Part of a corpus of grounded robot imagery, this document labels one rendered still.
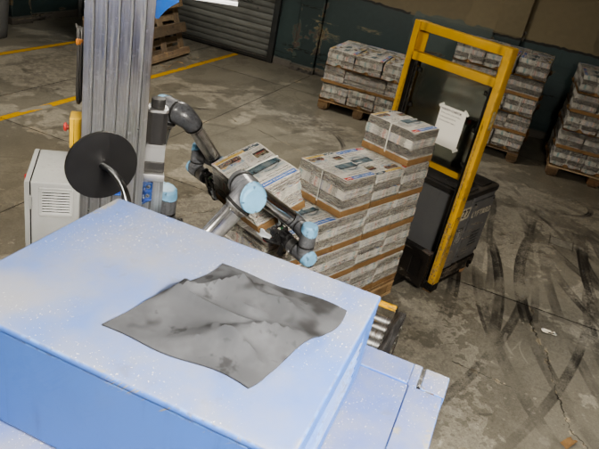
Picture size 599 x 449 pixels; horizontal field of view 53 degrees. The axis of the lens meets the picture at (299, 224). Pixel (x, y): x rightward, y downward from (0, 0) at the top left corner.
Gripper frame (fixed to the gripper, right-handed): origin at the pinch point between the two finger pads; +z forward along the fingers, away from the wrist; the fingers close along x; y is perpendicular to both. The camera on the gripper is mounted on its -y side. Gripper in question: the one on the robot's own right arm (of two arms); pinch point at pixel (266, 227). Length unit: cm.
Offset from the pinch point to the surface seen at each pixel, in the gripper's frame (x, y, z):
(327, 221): -48, -34, 15
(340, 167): -75, -19, 33
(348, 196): -65, -26, 16
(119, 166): 77, 112, -73
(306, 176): -57, -23, 45
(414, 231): -154, -127, 46
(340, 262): -55, -72, 16
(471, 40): -195, 16, 39
